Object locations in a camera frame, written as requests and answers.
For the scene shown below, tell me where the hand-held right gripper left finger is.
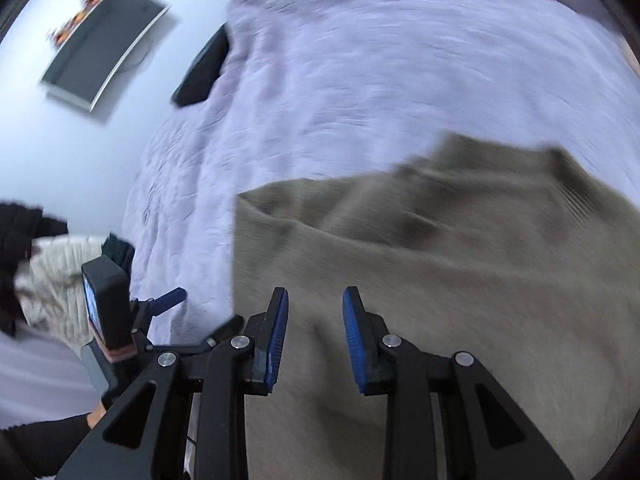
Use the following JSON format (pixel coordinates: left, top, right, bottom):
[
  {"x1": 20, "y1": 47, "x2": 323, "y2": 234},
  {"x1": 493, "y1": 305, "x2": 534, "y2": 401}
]
[{"x1": 55, "y1": 286, "x2": 290, "y2": 480}]

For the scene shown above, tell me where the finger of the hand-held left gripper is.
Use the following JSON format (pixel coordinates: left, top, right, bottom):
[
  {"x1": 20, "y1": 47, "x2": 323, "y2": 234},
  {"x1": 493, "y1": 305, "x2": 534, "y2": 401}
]
[
  {"x1": 200, "y1": 314, "x2": 246, "y2": 350},
  {"x1": 131, "y1": 287, "x2": 188, "y2": 322}
]

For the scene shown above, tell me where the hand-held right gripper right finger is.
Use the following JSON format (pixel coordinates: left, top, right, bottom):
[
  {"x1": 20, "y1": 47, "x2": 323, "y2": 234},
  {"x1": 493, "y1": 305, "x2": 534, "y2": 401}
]
[{"x1": 342, "y1": 286, "x2": 576, "y2": 480}]

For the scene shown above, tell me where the olive knit sweater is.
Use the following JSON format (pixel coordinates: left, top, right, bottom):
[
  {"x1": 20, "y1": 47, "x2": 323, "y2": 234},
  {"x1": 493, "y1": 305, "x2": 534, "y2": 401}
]
[{"x1": 232, "y1": 132, "x2": 635, "y2": 480}]

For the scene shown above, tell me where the person's left forearm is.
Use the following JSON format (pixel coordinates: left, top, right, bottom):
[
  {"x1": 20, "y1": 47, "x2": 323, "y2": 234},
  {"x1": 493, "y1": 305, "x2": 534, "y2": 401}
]
[{"x1": 0, "y1": 412, "x2": 94, "y2": 479}]

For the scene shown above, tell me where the dark green garment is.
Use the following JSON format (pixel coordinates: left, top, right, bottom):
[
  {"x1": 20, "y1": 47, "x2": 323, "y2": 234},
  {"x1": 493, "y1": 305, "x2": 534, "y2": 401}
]
[{"x1": 101, "y1": 232, "x2": 136, "y2": 292}]

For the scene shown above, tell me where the cream ribbed garment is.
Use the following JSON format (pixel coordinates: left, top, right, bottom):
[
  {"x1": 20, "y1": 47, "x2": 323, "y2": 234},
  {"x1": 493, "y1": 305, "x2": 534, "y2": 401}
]
[{"x1": 14, "y1": 234, "x2": 109, "y2": 357}]

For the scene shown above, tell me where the white ribbed mattress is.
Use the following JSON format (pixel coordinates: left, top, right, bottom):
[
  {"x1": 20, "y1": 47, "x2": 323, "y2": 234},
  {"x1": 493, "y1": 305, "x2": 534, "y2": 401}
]
[{"x1": 0, "y1": 327, "x2": 101, "y2": 428}]

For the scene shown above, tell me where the black knit garment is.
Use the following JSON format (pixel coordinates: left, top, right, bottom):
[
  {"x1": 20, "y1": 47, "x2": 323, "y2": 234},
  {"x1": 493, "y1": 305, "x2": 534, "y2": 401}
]
[{"x1": 0, "y1": 201, "x2": 70, "y2": 337}]

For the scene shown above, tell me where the lavender fuzzy blanket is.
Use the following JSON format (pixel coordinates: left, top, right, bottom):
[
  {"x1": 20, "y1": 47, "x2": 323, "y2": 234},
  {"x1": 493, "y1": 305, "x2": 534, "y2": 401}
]
[{"x1": 121, "y1": 0, "x2": 640, "y2": 342}]

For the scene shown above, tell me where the wall-mounted flat screen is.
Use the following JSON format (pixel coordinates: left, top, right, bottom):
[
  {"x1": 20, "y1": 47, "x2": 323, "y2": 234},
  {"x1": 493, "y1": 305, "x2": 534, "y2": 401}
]
[{"x1": 39, "y1": 0, "x2": 169, "y2": 113}]

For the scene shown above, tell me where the orange wall decoration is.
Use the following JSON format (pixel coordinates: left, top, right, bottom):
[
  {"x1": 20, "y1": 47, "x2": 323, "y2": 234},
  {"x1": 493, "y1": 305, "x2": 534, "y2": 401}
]
[{"x1": 47, "y1": 0, "x2": 107, "y2": 47}]

